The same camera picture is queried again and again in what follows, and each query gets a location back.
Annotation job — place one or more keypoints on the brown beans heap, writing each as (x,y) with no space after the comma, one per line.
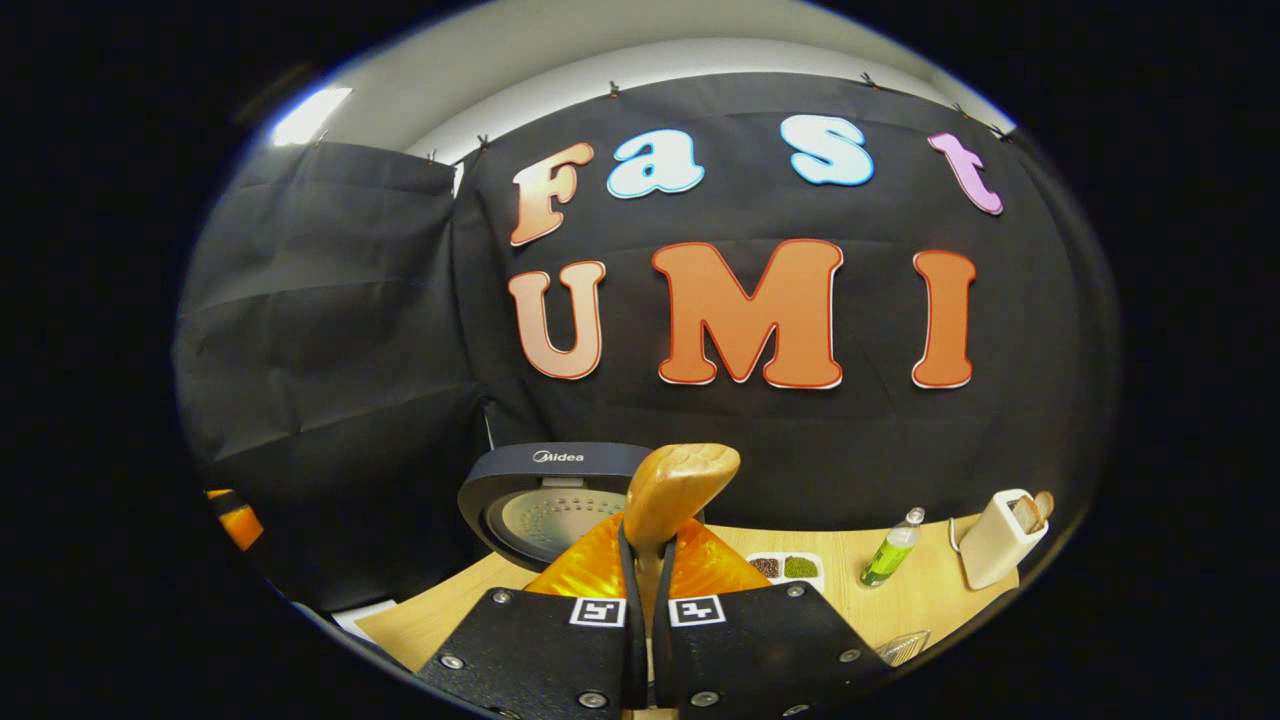
(765,567)

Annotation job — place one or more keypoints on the white divided rice tray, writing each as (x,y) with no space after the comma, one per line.
(781,568)

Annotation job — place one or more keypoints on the green drink bottle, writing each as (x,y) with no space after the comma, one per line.
(885,560)

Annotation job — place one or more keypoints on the white toaster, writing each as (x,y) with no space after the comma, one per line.
(990,550)

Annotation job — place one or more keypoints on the white paper sheet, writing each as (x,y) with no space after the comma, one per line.
(365,618)

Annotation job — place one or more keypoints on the green beans heap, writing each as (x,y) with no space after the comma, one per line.
(800,567)

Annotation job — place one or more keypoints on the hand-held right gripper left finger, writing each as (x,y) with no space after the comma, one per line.
(636,650)

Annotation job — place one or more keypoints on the black backdrop cloth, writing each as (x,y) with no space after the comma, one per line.
(350,350)

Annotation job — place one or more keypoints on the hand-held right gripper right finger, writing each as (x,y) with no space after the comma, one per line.
(662,660)

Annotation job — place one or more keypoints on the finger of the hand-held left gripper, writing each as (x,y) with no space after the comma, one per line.
(242,525)

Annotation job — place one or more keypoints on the toast bread slice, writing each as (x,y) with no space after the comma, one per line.
(1025,512)
(1043,503)

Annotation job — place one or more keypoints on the black lidded rice cooker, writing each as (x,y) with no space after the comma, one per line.
(560,470)

